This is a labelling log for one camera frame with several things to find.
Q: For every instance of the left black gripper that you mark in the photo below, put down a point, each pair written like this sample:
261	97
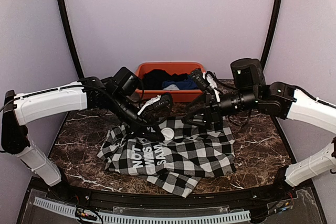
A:
141	126

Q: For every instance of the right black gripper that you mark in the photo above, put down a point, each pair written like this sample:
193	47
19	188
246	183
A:
212	111

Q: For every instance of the black white plaid shirt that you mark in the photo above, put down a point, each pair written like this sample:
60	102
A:
176	165

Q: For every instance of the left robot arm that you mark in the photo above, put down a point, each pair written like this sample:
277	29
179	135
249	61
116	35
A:
88	93

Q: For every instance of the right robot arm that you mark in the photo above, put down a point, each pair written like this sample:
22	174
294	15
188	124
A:
277	99

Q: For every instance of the blue garment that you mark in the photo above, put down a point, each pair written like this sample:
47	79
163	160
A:
187	84

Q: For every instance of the orange plastic basin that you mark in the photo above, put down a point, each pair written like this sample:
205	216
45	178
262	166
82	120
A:
171	68

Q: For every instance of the black garment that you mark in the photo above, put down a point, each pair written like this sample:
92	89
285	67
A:
153	80

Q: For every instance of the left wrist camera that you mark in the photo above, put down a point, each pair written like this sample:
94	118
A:
156	103

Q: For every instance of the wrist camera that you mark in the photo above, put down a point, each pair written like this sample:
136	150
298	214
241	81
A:
156	103
205	83

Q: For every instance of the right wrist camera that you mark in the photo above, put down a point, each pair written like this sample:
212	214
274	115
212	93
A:
205	83

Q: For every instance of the white slotted cable duct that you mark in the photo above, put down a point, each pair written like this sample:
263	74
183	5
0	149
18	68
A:
143	215

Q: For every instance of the black front rail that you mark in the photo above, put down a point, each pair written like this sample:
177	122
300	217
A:
257	199

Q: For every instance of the right black frame post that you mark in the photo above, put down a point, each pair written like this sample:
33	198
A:
270	33

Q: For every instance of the black frame post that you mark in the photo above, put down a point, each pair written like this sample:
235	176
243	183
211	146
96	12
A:
270	33
69	38

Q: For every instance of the left black frame post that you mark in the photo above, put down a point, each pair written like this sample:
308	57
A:
69	38

